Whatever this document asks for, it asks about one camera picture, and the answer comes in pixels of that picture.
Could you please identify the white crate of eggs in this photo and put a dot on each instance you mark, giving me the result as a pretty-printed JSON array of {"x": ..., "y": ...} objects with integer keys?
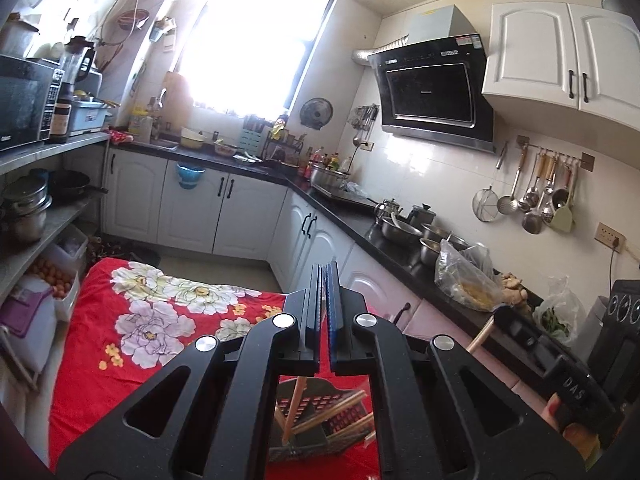
[{"x": 52, "y": 280}]

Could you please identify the black appliance with dials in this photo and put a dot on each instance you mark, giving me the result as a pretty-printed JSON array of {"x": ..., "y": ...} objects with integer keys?
[{"x": 620, "y": 325}]

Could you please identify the small steel bowl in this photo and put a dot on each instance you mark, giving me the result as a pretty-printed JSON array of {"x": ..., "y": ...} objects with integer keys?
[{"x": 431, "y": 252}]

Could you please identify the wall power socket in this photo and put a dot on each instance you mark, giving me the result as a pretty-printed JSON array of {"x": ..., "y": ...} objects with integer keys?
[{"x": 610, "y": 236}]

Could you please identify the dark glass bottle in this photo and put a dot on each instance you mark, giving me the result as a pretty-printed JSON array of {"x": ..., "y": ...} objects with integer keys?
[{"x": 59, "y": 120}]

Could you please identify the black frying pan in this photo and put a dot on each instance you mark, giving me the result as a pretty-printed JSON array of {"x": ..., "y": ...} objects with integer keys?
[{"x": 72, "y": 185}]

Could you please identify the white base cabinets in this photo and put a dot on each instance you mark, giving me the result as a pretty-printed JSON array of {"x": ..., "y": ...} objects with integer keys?
[{"x": 190, "y": 210}]

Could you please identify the utensil hanging rail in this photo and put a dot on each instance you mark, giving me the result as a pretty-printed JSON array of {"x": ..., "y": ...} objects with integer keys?
[{"x": 555, "y": 151}]

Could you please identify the dark plastic utensil basket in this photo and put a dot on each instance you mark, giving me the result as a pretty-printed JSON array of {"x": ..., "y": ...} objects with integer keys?
[{"x": 310, "y": 450}]

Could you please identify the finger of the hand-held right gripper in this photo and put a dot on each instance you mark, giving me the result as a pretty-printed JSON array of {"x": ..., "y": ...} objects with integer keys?
[{"x": 512, "y": 325}]

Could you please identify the kitchen window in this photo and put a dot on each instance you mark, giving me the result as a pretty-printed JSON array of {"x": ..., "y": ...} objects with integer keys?
[{"x": 250, "y": 45}]

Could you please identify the gas stove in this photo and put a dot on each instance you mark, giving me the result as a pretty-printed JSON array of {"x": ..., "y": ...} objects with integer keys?
[{"x": 345, "y": 199}]

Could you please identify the silver exhaust duct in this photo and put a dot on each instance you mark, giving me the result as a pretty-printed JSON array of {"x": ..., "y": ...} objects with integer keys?
[{"x": 375, "y": 52}]

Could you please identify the wooden cutting board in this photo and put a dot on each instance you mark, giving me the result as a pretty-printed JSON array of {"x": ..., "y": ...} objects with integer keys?
[{"x": 175, "y": 100}]

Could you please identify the steel kettle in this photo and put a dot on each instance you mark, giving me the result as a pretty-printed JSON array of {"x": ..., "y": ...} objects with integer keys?
[{"x": 389, "y": 208}]

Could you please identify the plastic bag of greens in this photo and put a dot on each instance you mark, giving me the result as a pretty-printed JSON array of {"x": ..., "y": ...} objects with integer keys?
[{"x": 555, "y": 317}]

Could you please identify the black range hood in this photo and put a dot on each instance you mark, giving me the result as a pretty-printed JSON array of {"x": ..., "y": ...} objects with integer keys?
[{"x": 430, "y": 90}]

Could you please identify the plastic bag with yellow food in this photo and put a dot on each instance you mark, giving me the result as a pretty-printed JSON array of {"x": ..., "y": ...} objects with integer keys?
[{"x": 465, "y": 285}]

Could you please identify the small steel ladle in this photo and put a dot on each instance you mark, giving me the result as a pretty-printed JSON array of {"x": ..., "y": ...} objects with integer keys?
[{"x": 531, "y": 194}]

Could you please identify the ginger root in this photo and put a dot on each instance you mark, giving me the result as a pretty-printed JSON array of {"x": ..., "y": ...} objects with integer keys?
[{"x": 511, "y": 290}]

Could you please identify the hanging colander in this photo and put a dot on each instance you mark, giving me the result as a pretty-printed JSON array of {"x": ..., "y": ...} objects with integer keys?
[{"x": 133, "y": 20}]

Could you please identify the large grey metal pot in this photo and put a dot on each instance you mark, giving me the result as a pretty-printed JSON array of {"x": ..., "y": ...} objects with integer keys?
[{"x": 17, "y": 40}]

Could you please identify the yellow bowl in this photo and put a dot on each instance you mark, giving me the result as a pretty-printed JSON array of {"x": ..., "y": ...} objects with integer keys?
[{"x": 191, "y": 138}]

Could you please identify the pile of chopsticks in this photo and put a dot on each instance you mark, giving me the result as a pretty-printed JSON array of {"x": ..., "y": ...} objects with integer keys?
[{"x": 292, "y": 400}]

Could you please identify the black microwave oven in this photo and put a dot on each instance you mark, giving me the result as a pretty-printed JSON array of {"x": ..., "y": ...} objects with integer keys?
[{"x": 22, "y": 105}]

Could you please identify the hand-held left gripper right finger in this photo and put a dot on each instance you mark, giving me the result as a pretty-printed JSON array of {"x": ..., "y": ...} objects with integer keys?
[{"x": 334, "y": 320}]

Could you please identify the small round wall fan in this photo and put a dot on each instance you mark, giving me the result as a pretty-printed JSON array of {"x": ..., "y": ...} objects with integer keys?
[{"x": 316, "y": 114}]

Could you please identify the steel mixing bowl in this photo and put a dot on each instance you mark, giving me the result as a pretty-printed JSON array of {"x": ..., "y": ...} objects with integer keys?
[{"x": 400, "y": 231}]

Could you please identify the group of condiment bottles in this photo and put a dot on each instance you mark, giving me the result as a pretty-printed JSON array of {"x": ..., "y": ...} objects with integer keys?
[{"x": 325, "y": 157}]

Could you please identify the white sack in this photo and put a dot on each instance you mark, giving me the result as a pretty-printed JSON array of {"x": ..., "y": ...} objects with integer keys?
[{"x": 30, "y": 340}]

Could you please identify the small grey appliance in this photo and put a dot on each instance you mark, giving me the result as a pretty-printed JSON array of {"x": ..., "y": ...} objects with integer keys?
[{"x": 91, "y": 82}]

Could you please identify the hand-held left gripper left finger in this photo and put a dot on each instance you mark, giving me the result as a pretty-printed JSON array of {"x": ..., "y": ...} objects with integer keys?
[{"x": 312, "y": 320}]

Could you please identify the black kitchen countertop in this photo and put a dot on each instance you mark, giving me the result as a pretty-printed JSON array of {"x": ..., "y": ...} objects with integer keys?
[{"x": 357, "y": 222}]

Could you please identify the stack of steel pots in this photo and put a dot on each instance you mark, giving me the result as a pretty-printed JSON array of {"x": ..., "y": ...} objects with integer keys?
[{"x": 27, "y": 210}]

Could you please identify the person's right hand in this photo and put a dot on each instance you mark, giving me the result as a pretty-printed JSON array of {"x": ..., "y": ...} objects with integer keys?
[{"x": 580, "y": 440}]

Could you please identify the bamboo chopstick pair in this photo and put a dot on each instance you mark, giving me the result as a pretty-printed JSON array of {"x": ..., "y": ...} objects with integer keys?
[{"x": 481, "y": 336}]

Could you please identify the hanging kitchen tools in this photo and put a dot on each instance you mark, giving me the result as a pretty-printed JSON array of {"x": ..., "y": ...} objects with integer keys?
[{"x": 365, "y": 116}]

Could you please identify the metal kitchen shelf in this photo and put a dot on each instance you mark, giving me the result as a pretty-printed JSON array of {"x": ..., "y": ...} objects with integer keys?
[{"x": 50, "y": 142}]

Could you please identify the red floral tablecloth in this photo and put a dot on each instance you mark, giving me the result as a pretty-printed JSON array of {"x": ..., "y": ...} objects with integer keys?
[{"x": 90, "y": 360}]

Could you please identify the grey cylindrical canister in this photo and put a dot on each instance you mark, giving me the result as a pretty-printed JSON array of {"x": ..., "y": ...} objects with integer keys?
[{"x": 596, "y": 312}]

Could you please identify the black pot with lid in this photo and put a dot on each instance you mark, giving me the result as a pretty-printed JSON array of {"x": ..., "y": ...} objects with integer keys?
[{"x": 422, "y": 216}]

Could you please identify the white wall cabinet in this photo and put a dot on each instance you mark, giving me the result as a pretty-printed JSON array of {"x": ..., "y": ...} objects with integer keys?
[{"x": 560, "y": 50}]

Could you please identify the steel cooking pot with lid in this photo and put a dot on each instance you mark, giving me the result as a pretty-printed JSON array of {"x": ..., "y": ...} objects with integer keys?
[{"x": 327, "y": 176}]

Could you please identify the pale blue knife block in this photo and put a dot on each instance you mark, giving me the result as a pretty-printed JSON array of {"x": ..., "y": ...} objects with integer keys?
[{"x": 256, "y": 134}]

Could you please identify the green plastic spatula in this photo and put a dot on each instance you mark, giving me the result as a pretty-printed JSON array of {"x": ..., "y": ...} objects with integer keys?
[{"x": 562, "y": 216}]

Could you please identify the steel slotted ladle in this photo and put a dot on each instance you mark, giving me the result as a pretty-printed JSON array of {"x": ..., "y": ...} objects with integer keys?
[{"x": 507, "y": 203}]

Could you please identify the large steel ladle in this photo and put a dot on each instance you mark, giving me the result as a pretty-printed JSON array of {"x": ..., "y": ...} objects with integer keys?
[{"x": 532, "y": 221}]

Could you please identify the blue plastic basin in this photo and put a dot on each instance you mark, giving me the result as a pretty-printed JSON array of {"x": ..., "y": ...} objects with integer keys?
[{"x": 190, "y": 175}]

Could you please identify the blender with dark jar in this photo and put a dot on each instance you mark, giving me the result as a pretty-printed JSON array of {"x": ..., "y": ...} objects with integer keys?
[{"x": 77, "y": 60}]

